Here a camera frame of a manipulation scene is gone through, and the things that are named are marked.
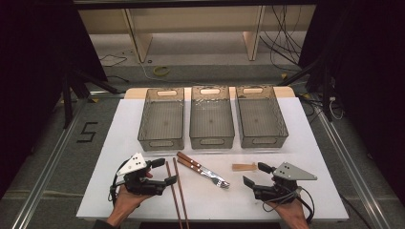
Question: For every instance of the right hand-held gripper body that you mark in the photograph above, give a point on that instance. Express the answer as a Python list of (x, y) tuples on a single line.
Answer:
[(283, 191)]

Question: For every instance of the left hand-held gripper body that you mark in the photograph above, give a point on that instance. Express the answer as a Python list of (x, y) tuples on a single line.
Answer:
[(140, 186)]

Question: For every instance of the brown wooden chopstick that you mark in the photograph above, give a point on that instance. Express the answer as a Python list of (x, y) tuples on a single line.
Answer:
[(181, 194), (174, 194)]

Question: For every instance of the small wooden chopstick rest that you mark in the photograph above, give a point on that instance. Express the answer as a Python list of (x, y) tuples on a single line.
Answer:
[(243, 167)]

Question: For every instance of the grey transparent plastic bin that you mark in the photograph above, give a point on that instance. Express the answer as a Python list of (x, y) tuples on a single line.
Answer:
[(211, 120), (259, 117), (162, 120)]

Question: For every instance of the person's left hand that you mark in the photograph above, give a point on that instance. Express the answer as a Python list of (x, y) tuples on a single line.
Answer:
[(125, 202)]

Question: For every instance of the person's right hand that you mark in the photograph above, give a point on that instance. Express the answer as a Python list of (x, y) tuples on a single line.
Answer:
[(294, 214)]

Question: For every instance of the white table cover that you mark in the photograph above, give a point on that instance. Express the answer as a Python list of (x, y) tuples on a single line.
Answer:
[(203, 203)]

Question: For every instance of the light wooden table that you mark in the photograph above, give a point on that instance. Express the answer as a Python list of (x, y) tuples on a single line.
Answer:
[(135, 93)]

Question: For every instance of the yellow tape roll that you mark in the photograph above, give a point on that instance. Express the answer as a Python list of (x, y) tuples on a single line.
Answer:
[(154, 71)]

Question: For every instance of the black tripod stand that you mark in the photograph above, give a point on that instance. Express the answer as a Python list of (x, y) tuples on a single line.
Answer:
[(67, 101), (326, 95)]

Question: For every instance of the light wooden desk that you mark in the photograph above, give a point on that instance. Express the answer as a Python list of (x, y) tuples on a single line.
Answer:
[(140, 41)]

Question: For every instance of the black curtain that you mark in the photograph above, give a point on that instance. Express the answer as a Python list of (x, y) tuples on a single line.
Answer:
[(31, 63), (375, 63)]

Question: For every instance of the aluminium floor rail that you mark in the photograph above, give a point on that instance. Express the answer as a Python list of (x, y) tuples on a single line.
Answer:
[(353, 171), (47, 171)]

